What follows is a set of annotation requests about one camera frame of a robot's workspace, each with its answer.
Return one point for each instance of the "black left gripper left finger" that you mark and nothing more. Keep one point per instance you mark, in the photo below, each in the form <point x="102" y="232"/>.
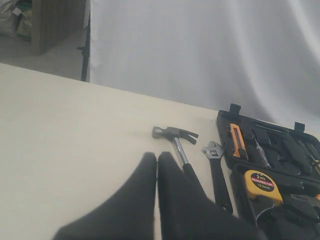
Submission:
<point x="127" y="215"/>

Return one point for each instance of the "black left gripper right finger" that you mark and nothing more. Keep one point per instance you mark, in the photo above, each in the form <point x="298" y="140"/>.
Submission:
<point x="186" y="213"/>

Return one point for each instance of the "adjustable wrench black handle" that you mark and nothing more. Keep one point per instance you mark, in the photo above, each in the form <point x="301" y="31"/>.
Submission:
<point x="214" y="152"/>

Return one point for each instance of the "claw hammer black handle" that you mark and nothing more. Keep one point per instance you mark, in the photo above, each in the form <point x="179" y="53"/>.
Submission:
<point x="174" y="135"/>

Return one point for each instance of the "black plastic tool case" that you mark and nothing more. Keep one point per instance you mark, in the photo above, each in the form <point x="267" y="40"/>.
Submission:
<point x="298" y="217"/>

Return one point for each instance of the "yellow tape measure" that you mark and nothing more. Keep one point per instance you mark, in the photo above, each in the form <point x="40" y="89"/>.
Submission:
<point x="260" y="184"/>

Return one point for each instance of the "orange utility knife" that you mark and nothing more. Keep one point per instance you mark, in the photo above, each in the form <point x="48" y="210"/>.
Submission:
<point x="239" y="144"/>

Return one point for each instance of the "clear test pen screwdriver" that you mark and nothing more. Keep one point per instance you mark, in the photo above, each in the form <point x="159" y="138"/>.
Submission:
<point x="261" y="152"/>

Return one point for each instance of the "black backdrop stand pole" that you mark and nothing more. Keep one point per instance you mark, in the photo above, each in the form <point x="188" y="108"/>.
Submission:
<point x="85" y="51"/>

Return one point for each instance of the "white backdrop cloth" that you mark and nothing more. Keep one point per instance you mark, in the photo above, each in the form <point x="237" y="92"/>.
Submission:
<point x="261" y="54"/>

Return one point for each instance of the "brown wooden cabinet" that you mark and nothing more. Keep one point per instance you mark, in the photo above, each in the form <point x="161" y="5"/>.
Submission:
<point x="53" y="21"/>

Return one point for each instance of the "green white bag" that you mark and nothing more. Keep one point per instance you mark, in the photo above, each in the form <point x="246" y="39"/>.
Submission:
<point x="24" y="30"/>

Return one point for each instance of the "white sack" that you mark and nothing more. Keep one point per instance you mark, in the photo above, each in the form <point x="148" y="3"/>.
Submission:
<point x="8" y="19"/>

